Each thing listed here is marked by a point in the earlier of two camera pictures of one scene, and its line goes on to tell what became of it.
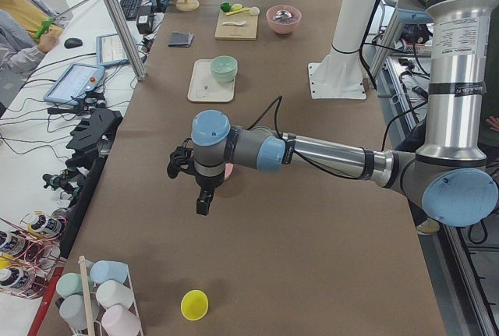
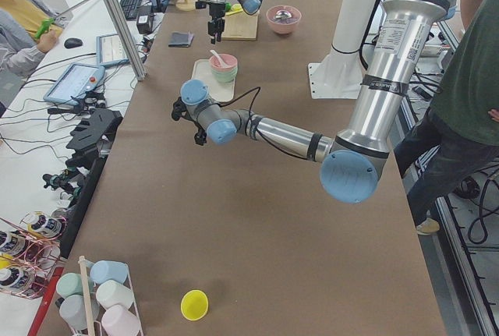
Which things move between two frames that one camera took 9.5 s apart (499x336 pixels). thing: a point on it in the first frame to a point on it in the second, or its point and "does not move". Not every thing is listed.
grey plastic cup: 72,309 does not move
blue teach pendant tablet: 76,80 does not move
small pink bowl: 228,170 to 231,60
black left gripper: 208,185 to 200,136
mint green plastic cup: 69,284 does not move
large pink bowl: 283,19 does not move
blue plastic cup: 101,271 does not move
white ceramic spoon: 241,22 to 224,65
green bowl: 224,68 does not move
